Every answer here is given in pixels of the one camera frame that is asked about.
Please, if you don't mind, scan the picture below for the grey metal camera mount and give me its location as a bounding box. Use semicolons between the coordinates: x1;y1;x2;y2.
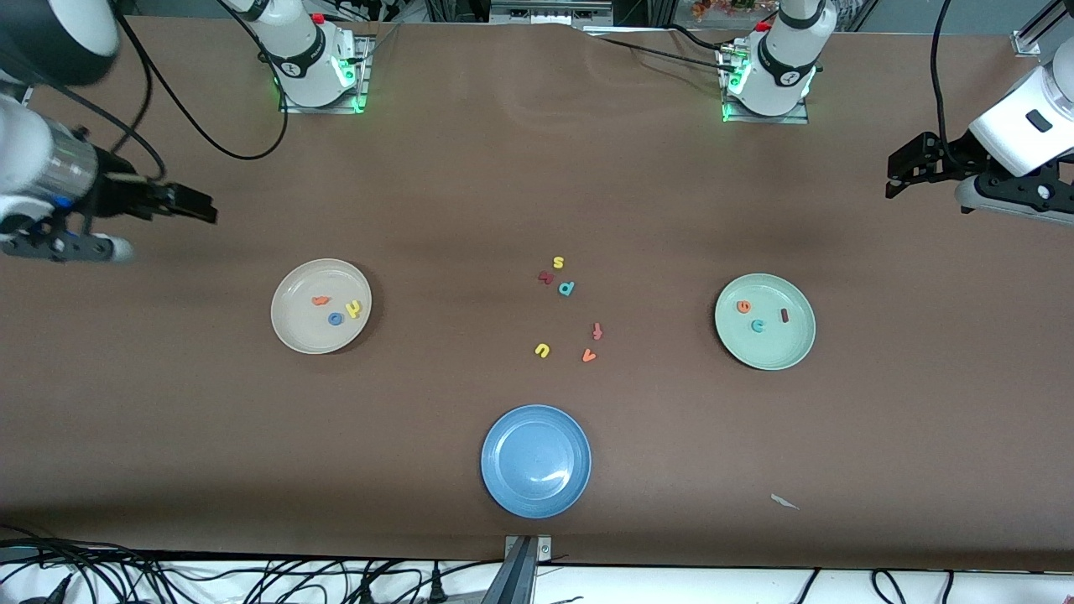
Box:
482;534;554;604

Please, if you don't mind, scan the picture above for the green round plate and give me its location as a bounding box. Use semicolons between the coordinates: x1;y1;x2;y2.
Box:
714;273;816;371

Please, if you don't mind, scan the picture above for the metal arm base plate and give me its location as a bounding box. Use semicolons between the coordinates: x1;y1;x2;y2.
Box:
719;46;811;126
279;34;371;115

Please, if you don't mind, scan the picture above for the orange flower decoration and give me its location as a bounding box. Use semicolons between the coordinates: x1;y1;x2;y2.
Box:
691;0;778;19

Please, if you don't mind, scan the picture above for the aluminium profile rail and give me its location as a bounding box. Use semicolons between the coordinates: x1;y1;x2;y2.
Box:
1010;0;1074;58

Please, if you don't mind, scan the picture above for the long black arm cable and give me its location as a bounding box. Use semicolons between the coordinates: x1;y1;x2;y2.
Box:
931;0;967;164
113;0;291;161

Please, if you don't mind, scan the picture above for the black table cable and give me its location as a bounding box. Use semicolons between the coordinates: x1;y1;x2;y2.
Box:
597;35;733;72
665;23;733;55

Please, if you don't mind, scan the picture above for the blue round plate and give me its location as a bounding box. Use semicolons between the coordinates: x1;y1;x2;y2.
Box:
481;404;592;519

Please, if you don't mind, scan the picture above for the short black arm cable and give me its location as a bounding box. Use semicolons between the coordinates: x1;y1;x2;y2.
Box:
25;77;167;183

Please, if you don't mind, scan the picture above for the beige round plate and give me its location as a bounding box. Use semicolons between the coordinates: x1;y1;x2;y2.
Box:
270;258;373;355

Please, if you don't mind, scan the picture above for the grey metal box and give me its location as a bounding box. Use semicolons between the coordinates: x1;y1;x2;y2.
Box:
489;0;614;27

